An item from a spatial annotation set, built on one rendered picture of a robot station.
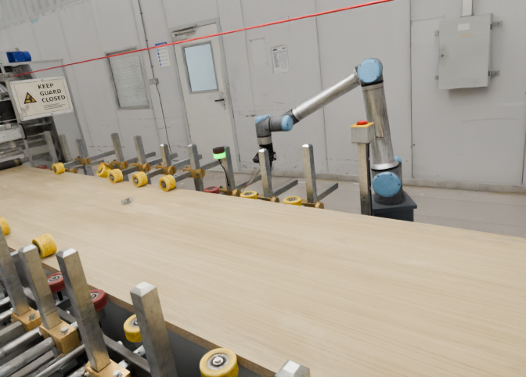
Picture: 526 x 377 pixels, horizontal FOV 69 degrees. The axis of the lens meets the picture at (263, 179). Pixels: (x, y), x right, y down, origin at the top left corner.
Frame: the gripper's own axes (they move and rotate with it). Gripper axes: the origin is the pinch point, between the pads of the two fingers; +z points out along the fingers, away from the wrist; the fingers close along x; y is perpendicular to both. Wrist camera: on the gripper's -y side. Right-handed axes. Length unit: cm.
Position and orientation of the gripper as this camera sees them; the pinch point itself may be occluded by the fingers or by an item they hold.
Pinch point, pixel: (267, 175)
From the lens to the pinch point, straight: 238.5
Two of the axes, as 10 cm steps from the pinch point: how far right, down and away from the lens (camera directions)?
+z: 1.2, 9.5, 2.9
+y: 6.0, -3.1, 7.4
